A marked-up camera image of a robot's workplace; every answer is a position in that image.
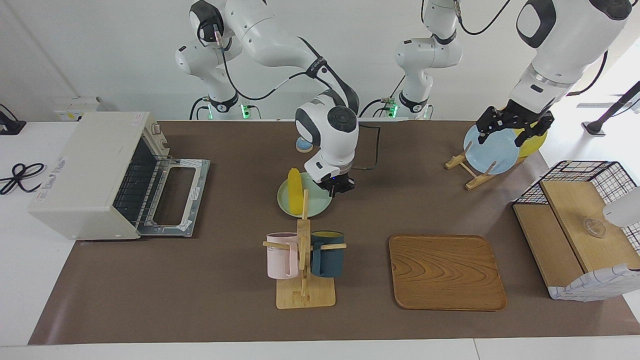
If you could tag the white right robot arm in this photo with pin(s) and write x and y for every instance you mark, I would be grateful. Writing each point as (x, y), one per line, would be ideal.
(280, 35)

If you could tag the black stand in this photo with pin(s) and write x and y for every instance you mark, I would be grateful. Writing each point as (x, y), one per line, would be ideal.
(597, 127)

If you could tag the dark teal mug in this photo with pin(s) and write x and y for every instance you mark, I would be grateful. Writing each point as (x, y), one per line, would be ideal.
(330, 260)

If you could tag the yellow corn cob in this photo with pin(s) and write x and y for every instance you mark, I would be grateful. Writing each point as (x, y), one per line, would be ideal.
(295, 192)

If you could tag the small clear glass dish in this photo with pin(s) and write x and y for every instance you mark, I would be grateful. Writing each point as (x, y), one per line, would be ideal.
(595, 228)

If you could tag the wooden plate rack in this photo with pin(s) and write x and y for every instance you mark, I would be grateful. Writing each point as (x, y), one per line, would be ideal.
(475, 183)

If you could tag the wooden mug tree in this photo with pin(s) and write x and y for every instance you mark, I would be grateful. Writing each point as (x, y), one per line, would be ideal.
(305, 297)

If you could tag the yellow plate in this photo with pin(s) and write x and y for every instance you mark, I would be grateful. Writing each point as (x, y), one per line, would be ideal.
(537, 145)

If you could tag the toaster oven glass door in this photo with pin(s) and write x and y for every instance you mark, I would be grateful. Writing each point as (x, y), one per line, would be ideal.
(197, 195)

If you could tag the cream toaster oven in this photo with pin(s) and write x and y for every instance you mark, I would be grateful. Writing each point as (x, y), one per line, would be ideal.
(80, 175)

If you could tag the white rounded object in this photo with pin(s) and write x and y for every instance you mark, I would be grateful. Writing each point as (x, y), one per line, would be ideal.
(625, 210)

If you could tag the blue and white bell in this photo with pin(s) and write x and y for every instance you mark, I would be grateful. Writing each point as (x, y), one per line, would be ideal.
(302, 146)

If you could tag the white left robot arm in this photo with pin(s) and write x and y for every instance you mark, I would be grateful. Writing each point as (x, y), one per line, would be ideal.
(565, 45)

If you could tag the pink mug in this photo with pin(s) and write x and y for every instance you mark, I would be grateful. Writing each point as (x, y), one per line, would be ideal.
(280, 260)

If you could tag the brown table mat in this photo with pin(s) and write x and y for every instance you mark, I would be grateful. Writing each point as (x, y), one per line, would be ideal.
(240, 200)

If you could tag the white power box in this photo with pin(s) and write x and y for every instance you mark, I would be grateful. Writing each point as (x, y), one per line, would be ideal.
(75, 107)

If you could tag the brown wooden tray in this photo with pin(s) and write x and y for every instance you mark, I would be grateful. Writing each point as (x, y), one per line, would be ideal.
(445, 272)

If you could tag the light blue plate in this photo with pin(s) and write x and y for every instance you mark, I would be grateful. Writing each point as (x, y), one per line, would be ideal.
(495, 155)

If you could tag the light green plate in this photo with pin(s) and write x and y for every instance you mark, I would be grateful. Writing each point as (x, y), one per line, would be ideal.
(320, 202)

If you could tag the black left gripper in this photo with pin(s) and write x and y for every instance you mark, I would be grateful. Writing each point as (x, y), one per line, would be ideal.
(517, 114)

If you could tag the black clamp base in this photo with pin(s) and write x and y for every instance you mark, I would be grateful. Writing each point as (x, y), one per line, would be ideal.
(10, 127)

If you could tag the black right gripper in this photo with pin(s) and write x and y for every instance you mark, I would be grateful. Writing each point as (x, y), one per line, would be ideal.
(336, 183)

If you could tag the white checked cloth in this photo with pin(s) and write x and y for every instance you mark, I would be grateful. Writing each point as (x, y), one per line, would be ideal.
(590, 287)

